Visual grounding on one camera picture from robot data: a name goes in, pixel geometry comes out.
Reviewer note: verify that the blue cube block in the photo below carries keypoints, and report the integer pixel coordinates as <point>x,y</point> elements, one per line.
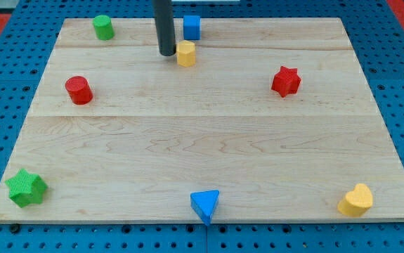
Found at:
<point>191,27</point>

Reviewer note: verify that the red cylinder block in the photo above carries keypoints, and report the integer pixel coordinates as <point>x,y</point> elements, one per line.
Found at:
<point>79,90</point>

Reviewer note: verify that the blue triangle block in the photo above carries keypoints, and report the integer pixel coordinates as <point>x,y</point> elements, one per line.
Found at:
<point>204,204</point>

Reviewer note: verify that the wooden board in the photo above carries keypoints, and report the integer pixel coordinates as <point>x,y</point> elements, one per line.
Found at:
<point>155,131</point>

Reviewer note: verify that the red star block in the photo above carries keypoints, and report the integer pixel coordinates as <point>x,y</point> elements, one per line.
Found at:
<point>286,81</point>

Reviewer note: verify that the yellow hexagon block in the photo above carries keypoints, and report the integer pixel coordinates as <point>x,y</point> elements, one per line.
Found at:
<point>186,55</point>

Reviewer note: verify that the green star block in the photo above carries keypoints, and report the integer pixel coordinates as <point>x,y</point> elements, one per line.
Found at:
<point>25,188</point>

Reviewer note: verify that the green cylinder block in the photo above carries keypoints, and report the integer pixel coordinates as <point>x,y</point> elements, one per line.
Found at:
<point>103,27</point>

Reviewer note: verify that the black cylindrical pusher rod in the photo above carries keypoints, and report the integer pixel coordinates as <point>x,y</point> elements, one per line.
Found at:
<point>164,24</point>

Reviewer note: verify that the yellow heart block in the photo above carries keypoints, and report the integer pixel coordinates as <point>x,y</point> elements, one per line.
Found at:
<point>357,201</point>

